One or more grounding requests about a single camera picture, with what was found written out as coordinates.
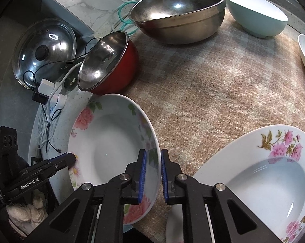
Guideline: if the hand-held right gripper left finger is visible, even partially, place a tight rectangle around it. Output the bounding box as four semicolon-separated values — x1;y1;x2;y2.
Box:
23;149;148;243

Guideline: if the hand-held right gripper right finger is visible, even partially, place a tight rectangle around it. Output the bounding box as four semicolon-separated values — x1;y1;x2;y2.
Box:
161;149;282;243

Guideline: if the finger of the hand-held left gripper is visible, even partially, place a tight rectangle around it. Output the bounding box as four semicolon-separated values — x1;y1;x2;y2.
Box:
42;152;77;176

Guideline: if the rose print white plate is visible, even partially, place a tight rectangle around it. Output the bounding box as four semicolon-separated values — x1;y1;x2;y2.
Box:
67;94;162;225

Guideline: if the large steel bowl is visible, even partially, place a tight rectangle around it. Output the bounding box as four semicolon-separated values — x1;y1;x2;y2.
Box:
128;0;227;45

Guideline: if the light blue bowl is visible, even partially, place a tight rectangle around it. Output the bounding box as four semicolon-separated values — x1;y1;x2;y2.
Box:
225;0;289;39

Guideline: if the person's left hand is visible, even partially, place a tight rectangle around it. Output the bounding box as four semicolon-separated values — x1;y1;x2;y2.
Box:
6;190;49;236

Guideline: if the white power strip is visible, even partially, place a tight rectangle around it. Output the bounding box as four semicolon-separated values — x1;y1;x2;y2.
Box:
48;82;67;122

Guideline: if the black charger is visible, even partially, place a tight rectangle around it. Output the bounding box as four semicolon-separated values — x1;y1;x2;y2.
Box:
32;87;50;104

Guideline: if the white charger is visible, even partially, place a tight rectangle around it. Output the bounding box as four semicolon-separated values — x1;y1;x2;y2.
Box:
39;79;55;97

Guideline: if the dark green dish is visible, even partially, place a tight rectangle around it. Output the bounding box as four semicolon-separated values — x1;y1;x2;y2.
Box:
63;68;80;92

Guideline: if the pink blossom white plate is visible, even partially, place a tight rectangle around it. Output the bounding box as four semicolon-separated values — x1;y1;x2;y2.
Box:
165;124;305;243

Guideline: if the beige plaid cloth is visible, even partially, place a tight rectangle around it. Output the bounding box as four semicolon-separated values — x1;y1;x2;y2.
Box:
122;10;305;236

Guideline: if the red steel bowl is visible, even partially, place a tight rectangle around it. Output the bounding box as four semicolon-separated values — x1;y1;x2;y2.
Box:
77;30;140;95

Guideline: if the black usb cable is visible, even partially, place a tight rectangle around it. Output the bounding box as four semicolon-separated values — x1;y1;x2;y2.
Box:
37;101;63;155

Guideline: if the white cable bundle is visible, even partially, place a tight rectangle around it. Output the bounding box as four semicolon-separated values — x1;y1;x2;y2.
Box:
37;115;52;153

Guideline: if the black charger cable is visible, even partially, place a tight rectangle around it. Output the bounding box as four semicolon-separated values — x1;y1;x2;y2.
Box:
23;37;104;92

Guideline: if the teal cable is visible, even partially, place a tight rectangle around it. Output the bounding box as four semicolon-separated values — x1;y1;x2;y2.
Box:
117;0;168;34

